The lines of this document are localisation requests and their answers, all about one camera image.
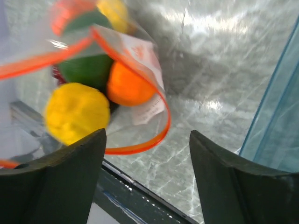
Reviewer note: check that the purple grape bunch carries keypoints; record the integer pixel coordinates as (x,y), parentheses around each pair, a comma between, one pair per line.
(57,75)

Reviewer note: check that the yellow pear-shaped gourd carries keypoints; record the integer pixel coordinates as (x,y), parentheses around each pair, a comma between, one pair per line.
(74,111)

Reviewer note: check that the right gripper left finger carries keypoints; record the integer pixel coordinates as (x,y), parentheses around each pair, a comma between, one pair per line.
(55,189)

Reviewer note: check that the black base frame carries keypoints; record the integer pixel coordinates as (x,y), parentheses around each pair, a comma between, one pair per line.
(129,202)

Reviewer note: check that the clear zip top bag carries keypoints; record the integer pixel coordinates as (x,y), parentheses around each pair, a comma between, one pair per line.
(26,84)

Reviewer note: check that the orange mandarin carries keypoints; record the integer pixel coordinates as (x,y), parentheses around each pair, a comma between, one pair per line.
(127,88)

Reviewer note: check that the green lime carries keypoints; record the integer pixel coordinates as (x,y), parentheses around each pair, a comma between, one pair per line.
(92,66)

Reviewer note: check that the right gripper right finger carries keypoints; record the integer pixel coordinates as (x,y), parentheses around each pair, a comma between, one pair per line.
(234,190)

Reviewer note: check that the teal plastic tray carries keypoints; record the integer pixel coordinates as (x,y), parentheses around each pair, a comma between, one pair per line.
(273,137)

